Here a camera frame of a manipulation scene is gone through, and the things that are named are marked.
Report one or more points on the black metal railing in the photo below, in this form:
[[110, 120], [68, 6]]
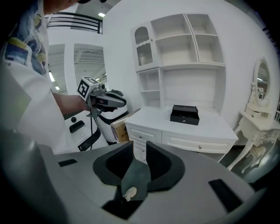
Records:
[[74, 22]]

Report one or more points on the white ornate stool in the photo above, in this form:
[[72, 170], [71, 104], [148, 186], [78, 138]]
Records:
[[254, 153]]

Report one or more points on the brown cardboard box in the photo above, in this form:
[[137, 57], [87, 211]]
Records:
[[121, 130]]

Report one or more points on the ceiling light panel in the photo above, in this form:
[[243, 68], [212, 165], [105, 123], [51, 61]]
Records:
[[51, 76], [102, 14], [57, 88]]

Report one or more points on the person's left forearm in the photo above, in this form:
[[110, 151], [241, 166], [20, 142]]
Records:
[[68, 103]]

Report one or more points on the white drawer desk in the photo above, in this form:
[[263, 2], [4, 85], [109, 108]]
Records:
[[186, 131]]

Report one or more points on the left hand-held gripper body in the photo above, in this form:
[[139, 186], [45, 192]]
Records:
[[99, 98]]

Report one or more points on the person's left hand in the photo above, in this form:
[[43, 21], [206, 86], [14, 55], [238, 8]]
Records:
[[109, 109]]

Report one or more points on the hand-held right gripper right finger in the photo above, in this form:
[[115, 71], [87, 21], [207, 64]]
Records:
[[166, 169]]

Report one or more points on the white ornate dressing table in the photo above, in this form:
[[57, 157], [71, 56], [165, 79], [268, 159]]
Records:
[[260, 129]]

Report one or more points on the white and black machine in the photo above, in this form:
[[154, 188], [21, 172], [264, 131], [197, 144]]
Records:
[[106, 124]]

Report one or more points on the oval white-framed mirror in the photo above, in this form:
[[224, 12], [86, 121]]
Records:
[[262, 81]]

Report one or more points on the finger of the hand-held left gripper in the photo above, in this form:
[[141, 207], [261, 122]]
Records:
[[117, 93]]

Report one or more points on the person's patterned white shirt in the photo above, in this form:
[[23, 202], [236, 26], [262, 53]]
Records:
[[24, 76]]

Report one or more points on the white shelf hutch cabinet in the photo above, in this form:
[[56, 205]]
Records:
[[186, 61]]

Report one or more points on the black box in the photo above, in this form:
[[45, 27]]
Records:
[[184, 116]]

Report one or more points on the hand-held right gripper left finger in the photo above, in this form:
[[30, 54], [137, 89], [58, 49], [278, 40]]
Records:
[[113, 166]]

